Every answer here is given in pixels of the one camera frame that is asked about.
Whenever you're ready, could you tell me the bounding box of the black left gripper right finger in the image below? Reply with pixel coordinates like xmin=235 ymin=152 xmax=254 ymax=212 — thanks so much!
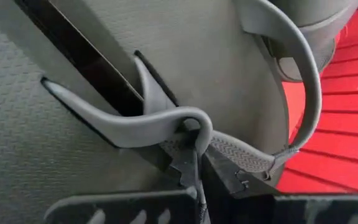
xmin=202 ymin=146 xmax=358 ymax=224

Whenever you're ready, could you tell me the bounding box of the red plastic bin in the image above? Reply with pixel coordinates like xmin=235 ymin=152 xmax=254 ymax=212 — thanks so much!
xmin=275 ymin=0 xmax=358 ymax=195

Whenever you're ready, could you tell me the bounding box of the black thong flip-flop sandal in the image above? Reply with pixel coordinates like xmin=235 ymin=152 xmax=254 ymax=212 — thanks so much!
xmin=14 ymin=0 xmax=323 ymax=189

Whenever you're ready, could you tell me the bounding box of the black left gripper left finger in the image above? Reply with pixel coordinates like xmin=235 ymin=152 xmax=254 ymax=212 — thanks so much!
xmin=44 ymin=146 xmax=206 ymax=224

